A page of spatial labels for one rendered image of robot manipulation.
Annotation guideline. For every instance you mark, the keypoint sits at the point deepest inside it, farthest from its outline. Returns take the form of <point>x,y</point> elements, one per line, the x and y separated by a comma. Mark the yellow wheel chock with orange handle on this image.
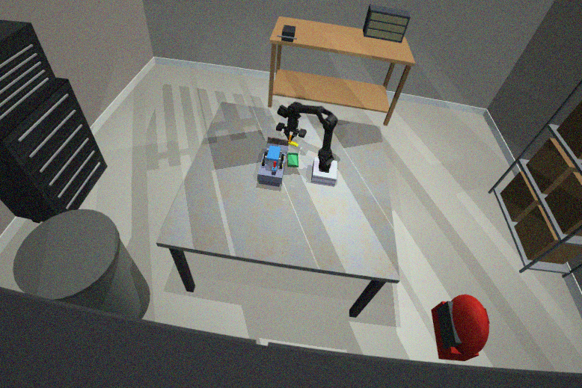
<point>292,142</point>

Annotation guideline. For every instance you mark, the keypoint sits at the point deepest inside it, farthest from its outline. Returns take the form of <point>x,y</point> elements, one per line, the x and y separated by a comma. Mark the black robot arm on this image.
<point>292,112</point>

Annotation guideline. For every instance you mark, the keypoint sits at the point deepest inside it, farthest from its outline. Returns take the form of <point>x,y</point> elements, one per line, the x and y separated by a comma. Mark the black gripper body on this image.
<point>292,128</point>

